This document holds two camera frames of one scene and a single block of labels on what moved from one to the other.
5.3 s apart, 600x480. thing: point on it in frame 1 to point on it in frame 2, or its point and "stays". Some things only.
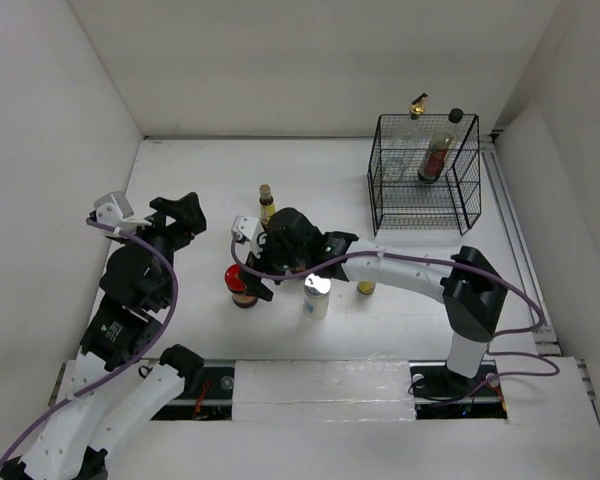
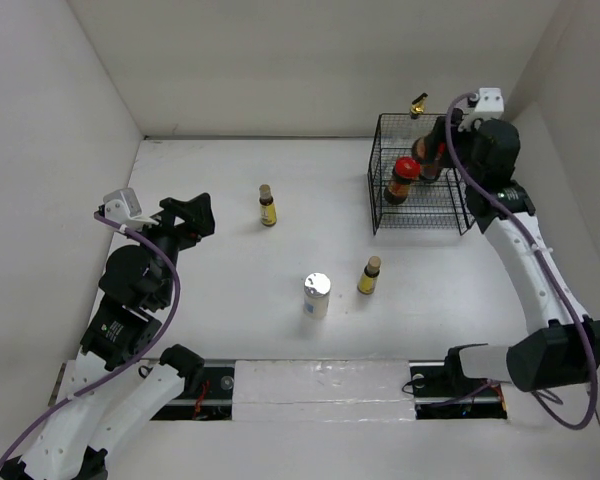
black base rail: [436, 394] stays
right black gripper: [266, 239] to [438, 129]
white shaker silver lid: [316, 294] stays
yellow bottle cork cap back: [267, 205] stays
